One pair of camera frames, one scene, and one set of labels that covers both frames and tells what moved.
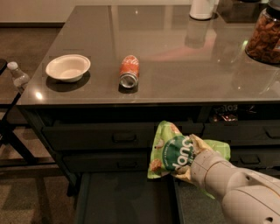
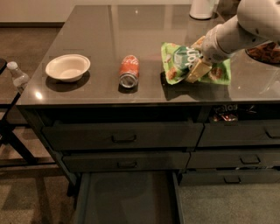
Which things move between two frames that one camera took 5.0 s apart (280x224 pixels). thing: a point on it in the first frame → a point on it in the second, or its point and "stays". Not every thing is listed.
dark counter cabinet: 111,73 stays
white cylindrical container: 202,10 stays
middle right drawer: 255,157 stays
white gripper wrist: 203,168 → 210,48
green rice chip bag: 171,151 → 178,60
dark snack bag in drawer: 225,113 stays
